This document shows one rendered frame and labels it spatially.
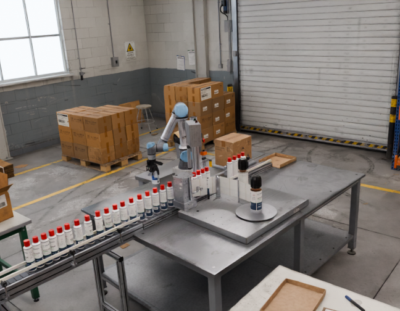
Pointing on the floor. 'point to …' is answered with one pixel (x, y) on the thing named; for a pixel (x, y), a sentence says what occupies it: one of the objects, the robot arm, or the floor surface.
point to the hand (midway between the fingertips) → (155, 178)
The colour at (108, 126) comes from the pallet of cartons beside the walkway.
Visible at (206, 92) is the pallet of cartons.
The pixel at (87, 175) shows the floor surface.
